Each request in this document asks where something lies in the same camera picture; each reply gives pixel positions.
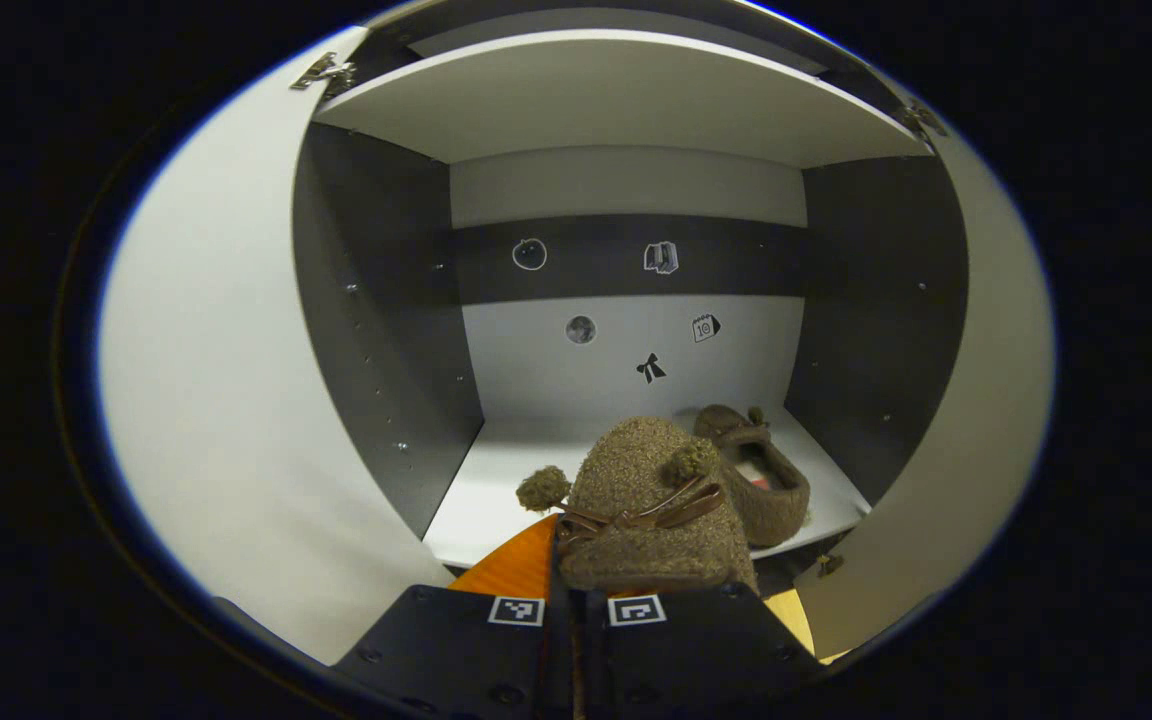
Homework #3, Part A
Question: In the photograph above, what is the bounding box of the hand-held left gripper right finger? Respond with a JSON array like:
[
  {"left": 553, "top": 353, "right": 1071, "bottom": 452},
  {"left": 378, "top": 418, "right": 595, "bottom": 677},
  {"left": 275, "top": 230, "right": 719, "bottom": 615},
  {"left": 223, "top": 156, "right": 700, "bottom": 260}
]
[{"left": 576, "top": 585, "right": 827, "bottom": 720}]

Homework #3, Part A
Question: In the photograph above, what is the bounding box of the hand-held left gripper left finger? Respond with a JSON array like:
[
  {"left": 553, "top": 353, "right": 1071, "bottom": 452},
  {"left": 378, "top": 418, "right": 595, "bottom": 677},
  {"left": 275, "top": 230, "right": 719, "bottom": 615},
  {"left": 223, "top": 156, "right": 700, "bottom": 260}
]
[{"left": 331, "top": 513, "right": 577, "bottom": 720}]

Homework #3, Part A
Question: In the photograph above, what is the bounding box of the brown fuzzy shoe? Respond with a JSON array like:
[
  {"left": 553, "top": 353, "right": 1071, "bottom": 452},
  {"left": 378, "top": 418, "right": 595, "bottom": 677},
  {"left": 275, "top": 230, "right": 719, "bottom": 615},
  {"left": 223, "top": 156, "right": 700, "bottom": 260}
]
[
  {"left": 516, "top": 416, "right": 759, "bottom": 598},
  {"left": 693, "top": 403, "right": 812, "bottom": 548}
]

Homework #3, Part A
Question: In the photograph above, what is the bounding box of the white cabinet door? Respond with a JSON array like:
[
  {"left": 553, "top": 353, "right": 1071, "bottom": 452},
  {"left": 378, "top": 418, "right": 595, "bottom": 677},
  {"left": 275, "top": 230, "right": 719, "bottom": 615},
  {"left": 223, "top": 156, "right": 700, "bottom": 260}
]
[
  {"left": 794, "top": 130, "right": 1057, "bottom": 661},
  {"left": 96, "top": 25, "right": 457, "bottom": 668}
]

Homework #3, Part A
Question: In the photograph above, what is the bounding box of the white shoe cabinet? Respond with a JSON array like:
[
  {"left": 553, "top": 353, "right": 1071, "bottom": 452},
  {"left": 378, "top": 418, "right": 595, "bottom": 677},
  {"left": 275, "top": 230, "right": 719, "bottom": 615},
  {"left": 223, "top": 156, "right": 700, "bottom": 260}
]
[{"left": 291, "top": 0, "right": 972, "bottom": 571}]

